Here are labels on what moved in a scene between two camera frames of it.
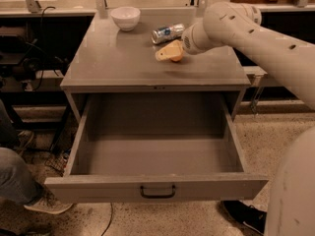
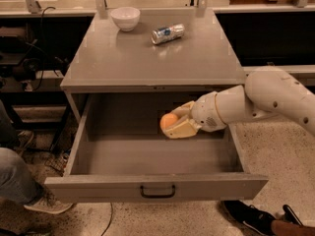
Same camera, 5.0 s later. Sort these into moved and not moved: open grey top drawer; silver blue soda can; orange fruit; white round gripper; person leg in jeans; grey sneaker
Moved: orange fruit; white round gripper
Not moved: grey sneaker; silver blue soda can; open grey top drawer; person leg in jeans
